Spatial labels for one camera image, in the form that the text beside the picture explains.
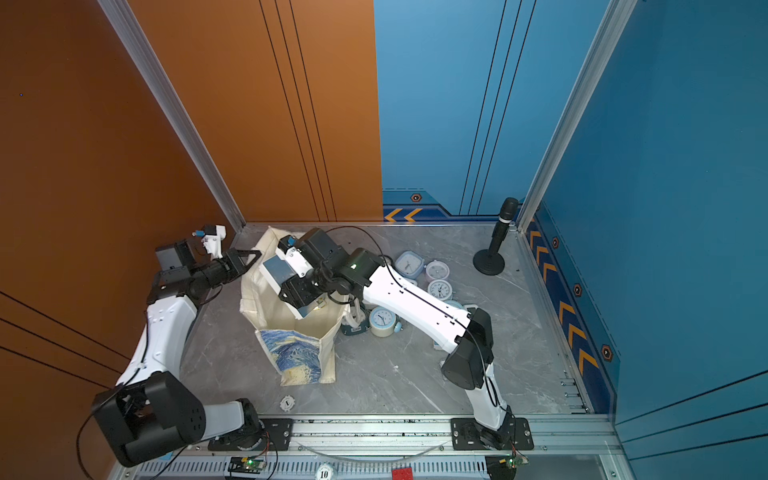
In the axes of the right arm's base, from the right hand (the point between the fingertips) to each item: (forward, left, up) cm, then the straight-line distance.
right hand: (293, 287), depth 70 cm
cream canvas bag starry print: (-10, -1, -11) cm, 15 cm away
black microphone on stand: (+28, -58, -26) cm, 69 cm away
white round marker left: (-18, +5, -28) cm, 34 cm away
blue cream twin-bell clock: (+3, -20, -24) cm, 31 cm away
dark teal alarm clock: (+1, -15, -22) cm, 27 cm away
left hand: (+13, +12, -2) cm, 18 cm away
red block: (-33, -26, -26) cm, 49 cm away
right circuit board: (-30, -52, -27) cm, 66 cm away
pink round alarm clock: (+23, -38, -24) cm, 51 cm away
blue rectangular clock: (0, +2, +5) cm, 6 cm away
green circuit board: (-32, +11, -29) cm, 44 cm away
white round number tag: (-33, -9, -21) cm, 40 cm away
